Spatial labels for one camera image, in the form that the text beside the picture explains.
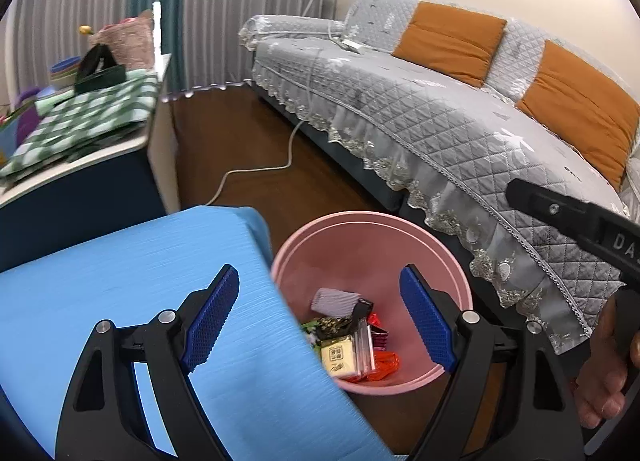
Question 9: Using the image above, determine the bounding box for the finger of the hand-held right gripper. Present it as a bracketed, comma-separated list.
[505, 178, 598, 249]

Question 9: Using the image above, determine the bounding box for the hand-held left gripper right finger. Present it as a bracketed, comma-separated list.
[399, 264, 586, 461]

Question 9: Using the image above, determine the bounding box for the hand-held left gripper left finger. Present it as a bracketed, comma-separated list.
[55, 264, 241, 461]

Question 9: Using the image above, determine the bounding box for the dark pink wrapper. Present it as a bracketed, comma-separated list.
[367, 311, 388, 349]

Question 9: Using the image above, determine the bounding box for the large red plastic bag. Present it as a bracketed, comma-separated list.
[345, 351, 401, 383]

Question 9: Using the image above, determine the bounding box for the clear plastic packet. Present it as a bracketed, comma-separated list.
[350, 326, 378, 374]

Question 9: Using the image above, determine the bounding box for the dark patterned snack packet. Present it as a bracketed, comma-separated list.
[314, 316, 356, 342]

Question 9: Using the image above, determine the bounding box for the gold cream packet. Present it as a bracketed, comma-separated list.
[320, 333, 358, 377]

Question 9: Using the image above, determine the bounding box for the pink bin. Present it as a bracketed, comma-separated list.
[270, 211, 473, 396]

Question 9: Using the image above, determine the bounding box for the person's right hand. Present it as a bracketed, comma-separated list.
[574, 293, 640, 429]

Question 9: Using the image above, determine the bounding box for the blue table mat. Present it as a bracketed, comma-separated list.
[0, 205, 396, 461]

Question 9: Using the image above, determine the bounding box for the orange cushion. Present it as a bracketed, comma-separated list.
[516, 40, 640, 192]
[391, 1, 507, 88]

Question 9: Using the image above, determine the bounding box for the grey quilted sofa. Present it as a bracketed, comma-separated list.
[237, 0, 640, 357]

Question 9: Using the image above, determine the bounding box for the dark blue cabinet white top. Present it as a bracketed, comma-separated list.
[0, 54, 181, 274]

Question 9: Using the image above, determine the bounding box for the green checked cloth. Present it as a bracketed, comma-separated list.
[0, 68, 160, 181]

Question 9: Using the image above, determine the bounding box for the dark green box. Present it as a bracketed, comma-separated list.
[75, 65, 126, 92]

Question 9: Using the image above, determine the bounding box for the black handbag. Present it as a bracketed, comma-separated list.
[74, 44, 121, 87]

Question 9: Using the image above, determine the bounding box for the stack of colourful bowls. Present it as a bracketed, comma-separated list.
[50, 56, 83, 89]

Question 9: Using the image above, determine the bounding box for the pink lace basket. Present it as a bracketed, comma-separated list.
[89, 10, 156, 71]

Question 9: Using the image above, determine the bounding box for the teal curtain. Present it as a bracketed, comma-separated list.
[127, 0, 188, 92]

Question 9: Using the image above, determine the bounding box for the white cable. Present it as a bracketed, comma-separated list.
[202, 0, 351, 207]

